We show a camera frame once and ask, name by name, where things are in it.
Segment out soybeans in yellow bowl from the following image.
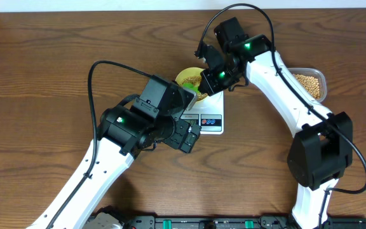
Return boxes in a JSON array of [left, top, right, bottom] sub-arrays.
[[180, 76, 208, 101]]

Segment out green plastic measuring scoop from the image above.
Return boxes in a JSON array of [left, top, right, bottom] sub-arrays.
[[182, 83, 200, 94]]

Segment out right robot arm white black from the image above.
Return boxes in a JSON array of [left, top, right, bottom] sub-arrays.
[[194, 18, 353, 228]]

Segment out pile of soybeans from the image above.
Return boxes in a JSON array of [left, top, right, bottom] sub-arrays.
[[294, 74, 320, 99]]

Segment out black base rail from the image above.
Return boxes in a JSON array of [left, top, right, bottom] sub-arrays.
[[82, 204, 366, 229]]

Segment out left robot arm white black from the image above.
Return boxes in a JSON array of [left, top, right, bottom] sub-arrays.
[[30, 76, 201, 228]]

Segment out clear plastic bean container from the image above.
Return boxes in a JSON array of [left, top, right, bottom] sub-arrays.
[[288, 67, 327, 102]]

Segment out white digital kitchen scale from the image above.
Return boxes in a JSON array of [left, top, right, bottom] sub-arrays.
[[181, 92, 224, 135]]

